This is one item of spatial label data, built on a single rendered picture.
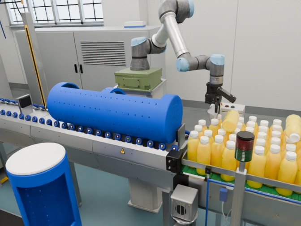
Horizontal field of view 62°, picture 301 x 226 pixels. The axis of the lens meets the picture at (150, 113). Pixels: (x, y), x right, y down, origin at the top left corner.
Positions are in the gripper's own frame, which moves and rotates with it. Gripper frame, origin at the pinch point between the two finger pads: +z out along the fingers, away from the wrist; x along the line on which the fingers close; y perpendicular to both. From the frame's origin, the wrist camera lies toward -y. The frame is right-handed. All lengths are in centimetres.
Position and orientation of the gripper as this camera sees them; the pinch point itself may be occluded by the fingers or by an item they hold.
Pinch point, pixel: (217, 116)
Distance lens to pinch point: 150.5
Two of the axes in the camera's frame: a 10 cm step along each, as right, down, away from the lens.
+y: -8.9, -1.4, 4.3
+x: -4.5, 3.8, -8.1
